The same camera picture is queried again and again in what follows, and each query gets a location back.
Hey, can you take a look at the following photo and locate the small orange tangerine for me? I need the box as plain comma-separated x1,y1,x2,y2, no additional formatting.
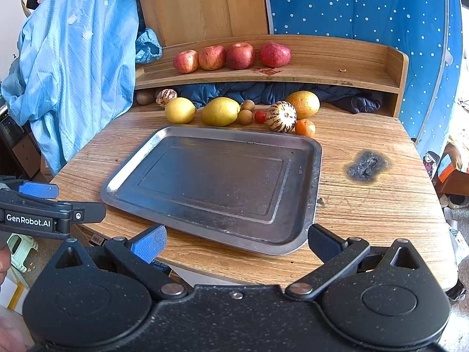
295,119,316,138

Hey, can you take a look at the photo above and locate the striped pepino melon front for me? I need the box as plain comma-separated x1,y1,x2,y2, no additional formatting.
266,101,297,133

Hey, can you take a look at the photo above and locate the striped pepino melon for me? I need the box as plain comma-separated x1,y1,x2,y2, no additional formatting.
155,88,178,108
266,101,297,133

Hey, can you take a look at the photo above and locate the round yellow lemon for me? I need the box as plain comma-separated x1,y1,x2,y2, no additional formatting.
164,97,196,124

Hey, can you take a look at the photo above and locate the striped pepino melon back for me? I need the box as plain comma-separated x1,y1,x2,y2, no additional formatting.
155,88,178,108

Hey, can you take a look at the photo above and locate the large yellow oval fruit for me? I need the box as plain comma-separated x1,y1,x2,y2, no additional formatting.
201,97,241,126

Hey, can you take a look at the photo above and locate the person's hand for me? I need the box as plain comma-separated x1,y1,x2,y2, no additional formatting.
0,245,29,352

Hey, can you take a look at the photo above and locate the green toy car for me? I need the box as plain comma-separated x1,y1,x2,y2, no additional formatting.
7,233,38,273

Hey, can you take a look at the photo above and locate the metal baking tray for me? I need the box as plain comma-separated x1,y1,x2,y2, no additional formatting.
101,126,322,256

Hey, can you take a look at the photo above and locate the light blue striped garment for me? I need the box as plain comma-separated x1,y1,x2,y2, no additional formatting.
1,0,163,174

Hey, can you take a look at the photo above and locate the brown kiwi under shelf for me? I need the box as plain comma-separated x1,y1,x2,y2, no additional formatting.
135,89,156,106

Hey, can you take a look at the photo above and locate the red cherry tomato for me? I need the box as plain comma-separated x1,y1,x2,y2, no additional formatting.
254,111,266,124

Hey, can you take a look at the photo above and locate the dark blue padded jacket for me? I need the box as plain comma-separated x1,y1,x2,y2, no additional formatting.
172,82,385,114

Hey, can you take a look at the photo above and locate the small brown longan back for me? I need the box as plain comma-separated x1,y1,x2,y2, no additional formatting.
241,99,255,111

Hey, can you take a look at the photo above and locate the light red apple leftmost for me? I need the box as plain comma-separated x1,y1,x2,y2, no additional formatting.
173,49,199,74

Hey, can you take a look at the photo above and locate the wooden desk shelf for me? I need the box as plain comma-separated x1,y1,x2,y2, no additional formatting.
135,35,409,118

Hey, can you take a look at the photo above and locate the red apple rightmost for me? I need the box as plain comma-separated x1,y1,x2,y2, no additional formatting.
259,41,291,67

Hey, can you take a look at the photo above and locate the wooden board behind shelf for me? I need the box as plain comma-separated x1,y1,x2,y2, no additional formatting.
140,0,269,47

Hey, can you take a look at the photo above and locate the blue dotted fabric panel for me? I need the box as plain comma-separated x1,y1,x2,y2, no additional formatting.
266,0,463,155

